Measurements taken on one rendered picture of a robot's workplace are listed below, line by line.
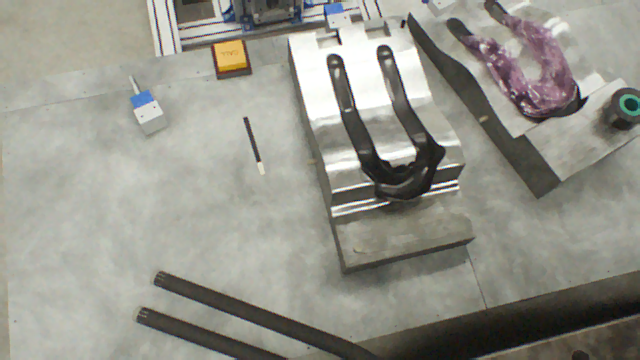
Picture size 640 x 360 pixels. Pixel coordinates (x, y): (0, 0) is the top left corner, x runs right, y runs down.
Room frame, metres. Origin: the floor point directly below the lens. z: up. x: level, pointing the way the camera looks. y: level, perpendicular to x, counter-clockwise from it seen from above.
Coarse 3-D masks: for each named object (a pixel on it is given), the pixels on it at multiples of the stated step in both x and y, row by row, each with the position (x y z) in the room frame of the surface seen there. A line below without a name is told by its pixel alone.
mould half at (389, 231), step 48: (288, 48) 0.66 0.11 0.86; (336, 48) 0.65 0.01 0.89; (384, 96) 0.56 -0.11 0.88; (336, 144) 0.42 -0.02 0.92; (384, 144) 0.43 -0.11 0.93; (336, 192) 0.32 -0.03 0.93; (432, 192) 0.37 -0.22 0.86; (336, 240) 0.26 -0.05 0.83; (384, 240) 0.26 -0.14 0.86; (432, 240) 0.28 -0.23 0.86
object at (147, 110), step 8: (136, 88) 0.52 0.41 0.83; (136, 96) 0.50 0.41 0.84; (144, 96) 0.50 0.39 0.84; (152, 96) 0.51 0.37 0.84; (136, 104) 0.48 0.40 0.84; (144, 104) 0.49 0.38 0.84; (152, 104) 0.48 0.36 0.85; (136, 112) 0.46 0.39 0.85; (144, 112) 0.46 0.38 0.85; (152, 112) 0.46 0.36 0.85; (160, 112) 0.47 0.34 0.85; (144, 120) 0.44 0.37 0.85; (152, 120) 0.45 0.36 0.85; (160, 120) 0.46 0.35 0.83; (144, 128) 0.44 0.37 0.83; (152, 128) 0.44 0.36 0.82; (160, 128) 0.45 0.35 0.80
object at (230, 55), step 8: (240, 40) 0.68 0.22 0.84; (216, 48) 0.65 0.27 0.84; (224, 48) 0.65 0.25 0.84; (232, 48) 0.65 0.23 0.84; (240, 48) 0.66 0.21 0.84; (224, 56) 0.63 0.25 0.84; (232, 56) 0.63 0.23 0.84; (240, 56) 0.64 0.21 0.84; (224, 64) 0.61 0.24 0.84; (232, 64) 0.61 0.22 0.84; (240, 64) 0.62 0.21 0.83
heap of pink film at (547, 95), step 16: (512, 16) 0.82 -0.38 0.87; (512, 32) 0.75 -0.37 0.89; (528, 32) 0.75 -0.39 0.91; (544, 32) 0.75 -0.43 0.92; (480, 48) 0.69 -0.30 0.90; (496, 48) 0.69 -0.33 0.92; (544, 48) 0.71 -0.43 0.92; (560, 48) 0.73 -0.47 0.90; (496, 64) 0.65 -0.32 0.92; (512, 64) 0.66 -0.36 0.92; (544, 64) 0.68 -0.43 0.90; (560, 64) 0.69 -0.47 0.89; (496, 80) 0.63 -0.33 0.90; (512, 80) 0.62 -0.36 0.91; (528, 80) 0.64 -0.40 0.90; (544, 80) 0.64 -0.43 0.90; (560, 80) 0.64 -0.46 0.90; (512, 96) 0.60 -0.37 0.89; (528, 96) 0.60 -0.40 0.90; (544, 96) 0.60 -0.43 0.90; (560, 96) 0.61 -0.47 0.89; (528, 112) 0.57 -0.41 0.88; (544, 112) 0.57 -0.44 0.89
